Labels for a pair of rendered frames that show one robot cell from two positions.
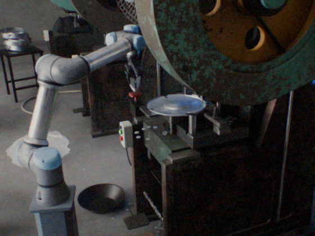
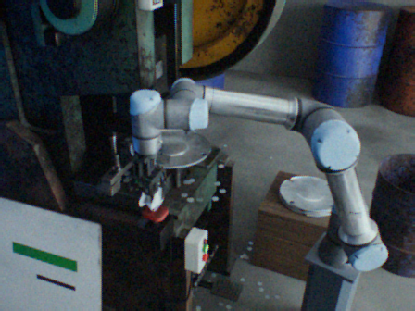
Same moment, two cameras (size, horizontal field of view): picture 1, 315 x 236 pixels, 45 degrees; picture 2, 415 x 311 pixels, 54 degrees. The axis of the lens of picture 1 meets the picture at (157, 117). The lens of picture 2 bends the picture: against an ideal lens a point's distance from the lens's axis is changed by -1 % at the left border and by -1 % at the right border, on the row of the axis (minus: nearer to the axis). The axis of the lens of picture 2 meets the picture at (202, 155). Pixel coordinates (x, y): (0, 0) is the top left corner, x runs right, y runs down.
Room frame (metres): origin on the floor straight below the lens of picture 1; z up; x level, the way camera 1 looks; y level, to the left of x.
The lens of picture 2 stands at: (2.66, 0.87, 1.50)
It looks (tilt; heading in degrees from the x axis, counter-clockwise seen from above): 30 degrees down; 222
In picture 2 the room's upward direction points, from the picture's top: 1 degrees clockwise
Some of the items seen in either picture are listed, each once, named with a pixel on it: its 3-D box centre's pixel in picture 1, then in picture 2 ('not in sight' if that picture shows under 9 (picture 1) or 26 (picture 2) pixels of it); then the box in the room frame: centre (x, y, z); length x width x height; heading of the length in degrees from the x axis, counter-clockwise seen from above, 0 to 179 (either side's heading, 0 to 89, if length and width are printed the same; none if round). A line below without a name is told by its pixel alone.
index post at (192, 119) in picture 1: (192, 122); not in sight; (1.59, -0.16, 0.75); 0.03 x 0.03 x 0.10; 21
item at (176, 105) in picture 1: (176, 104); (170, 146); (1.75, -0.10, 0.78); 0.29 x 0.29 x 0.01
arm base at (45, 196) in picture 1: (52, 187); (341, 244); (1.48, 0.49, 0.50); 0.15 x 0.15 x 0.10
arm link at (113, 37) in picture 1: (119, 39); (185, 111); (1.96, 0.18, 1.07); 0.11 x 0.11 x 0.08; 45
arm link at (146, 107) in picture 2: (130, 35); (146, 114); (2.04, 0.13, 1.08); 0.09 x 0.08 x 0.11; 135
